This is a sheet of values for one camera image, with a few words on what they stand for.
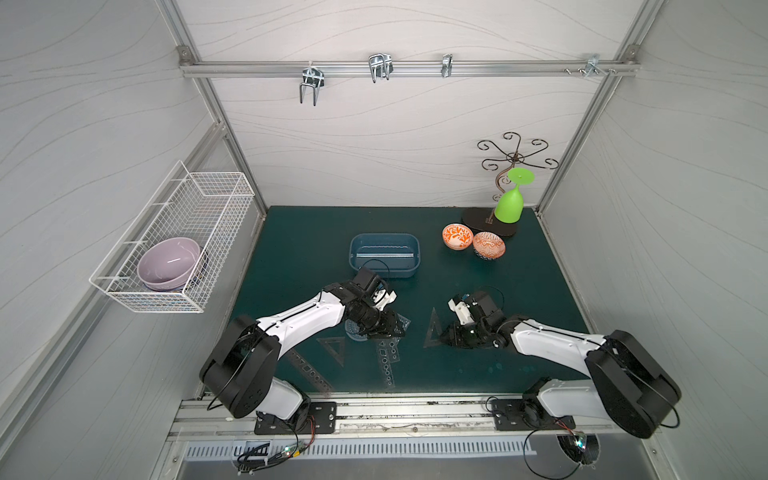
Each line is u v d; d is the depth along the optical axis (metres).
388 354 0.84
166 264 0.61
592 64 0.77
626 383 0.43
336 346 0.85
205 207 0.78
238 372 0.42
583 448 0.71
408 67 0.78
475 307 0.71
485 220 1.15
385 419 0.75
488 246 1.08
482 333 0.70
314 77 0.78
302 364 0.82
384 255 1.08
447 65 0.79
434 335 0.88
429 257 1.01
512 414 0.74
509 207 0.90
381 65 0.77
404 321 0.91
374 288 0.71
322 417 0.74
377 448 0.70
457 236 1.11
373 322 0.72
